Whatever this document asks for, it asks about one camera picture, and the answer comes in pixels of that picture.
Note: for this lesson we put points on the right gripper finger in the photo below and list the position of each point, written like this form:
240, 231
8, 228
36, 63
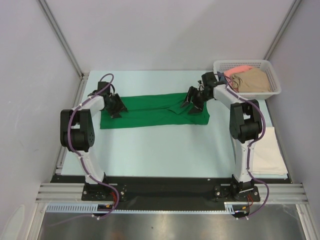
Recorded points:
192, 91
196, 109

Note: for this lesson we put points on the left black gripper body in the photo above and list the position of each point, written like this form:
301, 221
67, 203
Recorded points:
114, 106

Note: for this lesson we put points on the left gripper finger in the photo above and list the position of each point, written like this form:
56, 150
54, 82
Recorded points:
115, 115
119, 104

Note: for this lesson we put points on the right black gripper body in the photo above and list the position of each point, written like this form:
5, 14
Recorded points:
195, 96

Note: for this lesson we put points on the green t shirt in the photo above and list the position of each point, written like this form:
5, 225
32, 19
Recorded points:
154, 110

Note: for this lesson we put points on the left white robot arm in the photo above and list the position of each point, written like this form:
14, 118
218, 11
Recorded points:
77, 131

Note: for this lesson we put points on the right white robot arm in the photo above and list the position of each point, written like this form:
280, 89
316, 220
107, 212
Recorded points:
247, 125

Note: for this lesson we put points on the blue t shirt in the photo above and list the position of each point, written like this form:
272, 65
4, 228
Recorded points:
222, 78

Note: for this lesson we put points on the white plastic basket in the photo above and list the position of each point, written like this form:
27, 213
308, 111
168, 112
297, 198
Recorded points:
263, 65

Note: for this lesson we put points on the pink t shirt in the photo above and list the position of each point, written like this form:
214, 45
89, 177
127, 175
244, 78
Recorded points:
237, 69

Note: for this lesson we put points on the beige t shirt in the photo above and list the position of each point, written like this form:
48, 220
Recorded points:
251, 81

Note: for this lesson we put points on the folded white t shirt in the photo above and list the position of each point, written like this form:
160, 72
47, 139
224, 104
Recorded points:
267, 158

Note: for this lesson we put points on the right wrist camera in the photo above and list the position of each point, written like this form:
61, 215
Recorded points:
209, 79

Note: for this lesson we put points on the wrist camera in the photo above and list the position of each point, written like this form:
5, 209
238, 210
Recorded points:
209, 79
107, 87

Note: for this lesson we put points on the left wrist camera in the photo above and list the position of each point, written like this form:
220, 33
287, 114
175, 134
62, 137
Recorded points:
107, 87

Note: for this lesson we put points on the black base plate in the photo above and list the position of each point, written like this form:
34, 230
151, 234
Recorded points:
163, 193

